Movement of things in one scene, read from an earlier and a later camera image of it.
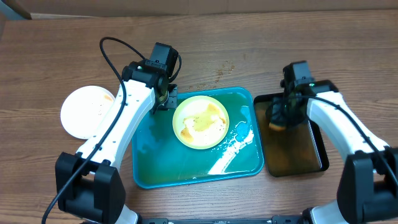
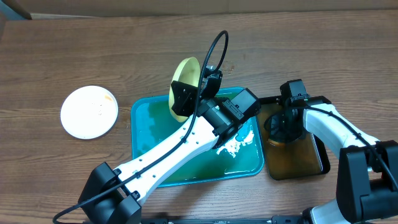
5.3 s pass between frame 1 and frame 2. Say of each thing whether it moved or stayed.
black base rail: stayed
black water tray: stayed
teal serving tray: stayed
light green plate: moved
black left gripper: moved
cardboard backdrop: stayed
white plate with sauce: stayed
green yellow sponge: moved
